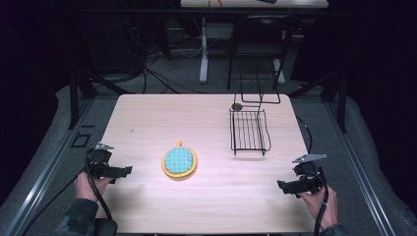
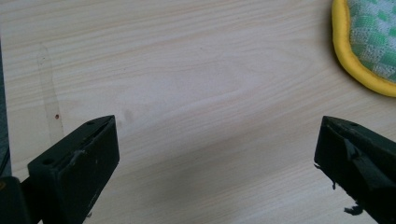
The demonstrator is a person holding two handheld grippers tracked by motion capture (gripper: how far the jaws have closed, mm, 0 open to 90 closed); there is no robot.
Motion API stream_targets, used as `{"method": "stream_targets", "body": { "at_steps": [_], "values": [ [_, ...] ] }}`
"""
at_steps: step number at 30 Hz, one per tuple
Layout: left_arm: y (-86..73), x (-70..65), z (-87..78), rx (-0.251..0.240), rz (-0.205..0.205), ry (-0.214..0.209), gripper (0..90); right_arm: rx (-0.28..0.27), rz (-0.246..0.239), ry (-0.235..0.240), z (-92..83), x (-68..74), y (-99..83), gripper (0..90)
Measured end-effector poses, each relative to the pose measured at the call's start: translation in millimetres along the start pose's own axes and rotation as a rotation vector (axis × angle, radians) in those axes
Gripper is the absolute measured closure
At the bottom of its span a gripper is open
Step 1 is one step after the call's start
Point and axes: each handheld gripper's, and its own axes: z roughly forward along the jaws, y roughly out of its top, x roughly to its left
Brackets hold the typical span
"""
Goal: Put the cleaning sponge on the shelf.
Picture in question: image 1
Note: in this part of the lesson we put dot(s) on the black metal stand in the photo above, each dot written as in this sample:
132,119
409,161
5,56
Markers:
331,91
80,88

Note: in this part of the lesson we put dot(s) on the person's right hand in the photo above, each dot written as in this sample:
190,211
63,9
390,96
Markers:
319,206

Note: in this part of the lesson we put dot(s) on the person's left hand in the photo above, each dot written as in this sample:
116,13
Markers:
86,188

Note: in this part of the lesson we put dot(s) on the aluminium floor rail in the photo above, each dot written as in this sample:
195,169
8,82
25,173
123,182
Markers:
49,170
359,170

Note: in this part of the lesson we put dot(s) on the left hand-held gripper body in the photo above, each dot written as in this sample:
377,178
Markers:
98,157

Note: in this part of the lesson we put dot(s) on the white background desk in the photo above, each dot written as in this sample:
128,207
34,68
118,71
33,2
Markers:
254,3

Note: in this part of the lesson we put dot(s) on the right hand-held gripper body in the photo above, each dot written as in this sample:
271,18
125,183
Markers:
309,173

